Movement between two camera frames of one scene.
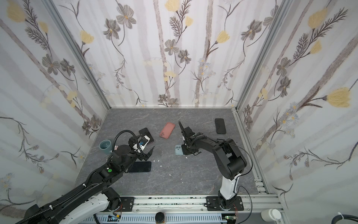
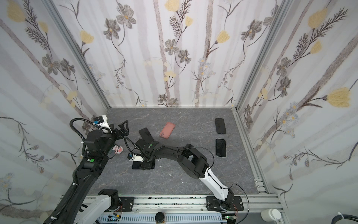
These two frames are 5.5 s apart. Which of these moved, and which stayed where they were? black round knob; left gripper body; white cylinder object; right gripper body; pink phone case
Moved: right gripper body; left gripper body
Stayed: white cylinder object; pink phone case; black round knob
